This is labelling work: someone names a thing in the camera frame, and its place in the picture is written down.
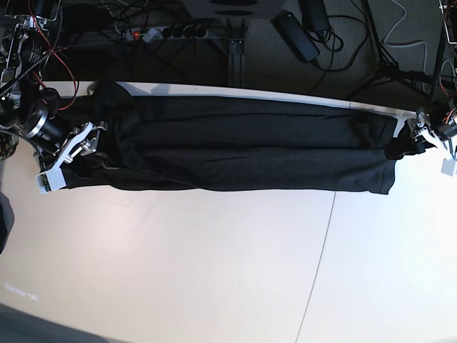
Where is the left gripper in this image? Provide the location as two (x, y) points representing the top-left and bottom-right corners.
(384, 109), (456, 160)

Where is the black power adapter brick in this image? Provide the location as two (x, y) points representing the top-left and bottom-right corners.
(273, 11), (320, 63)

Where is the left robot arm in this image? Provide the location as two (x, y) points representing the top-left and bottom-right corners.
(382, 1), (456, 159)

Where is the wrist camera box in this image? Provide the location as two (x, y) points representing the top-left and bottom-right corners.
(36, 167), (66, 194)
(441, 159), (456, 177)

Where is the black tripod stand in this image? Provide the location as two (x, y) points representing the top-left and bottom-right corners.
(346, 1), (437, 101)

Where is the grey cable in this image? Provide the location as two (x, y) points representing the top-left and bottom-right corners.
(383, 0), (457, 90)

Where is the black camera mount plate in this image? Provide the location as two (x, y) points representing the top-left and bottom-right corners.
(181, 0), (286, 19)

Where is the black power strip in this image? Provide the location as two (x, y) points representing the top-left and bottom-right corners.
(122, 25), (209, 44)

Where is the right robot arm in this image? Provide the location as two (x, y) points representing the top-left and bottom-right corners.
(1, 1), (108, 171)

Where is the black patterned round object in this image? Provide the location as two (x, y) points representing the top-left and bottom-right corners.
(0, 130), (19, 161)

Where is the aluminium frame post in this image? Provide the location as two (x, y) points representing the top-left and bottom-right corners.
(226, 18), (249, 89)

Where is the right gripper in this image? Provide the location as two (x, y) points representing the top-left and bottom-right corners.
(39, 121), (108, 172)

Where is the black T-shirt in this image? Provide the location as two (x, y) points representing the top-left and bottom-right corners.
(63, 82), (397, 194)

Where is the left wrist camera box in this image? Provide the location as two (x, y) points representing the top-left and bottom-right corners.
(441, 159), (456, 177)

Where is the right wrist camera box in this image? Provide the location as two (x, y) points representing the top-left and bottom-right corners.
(36, 167), (66, 194)

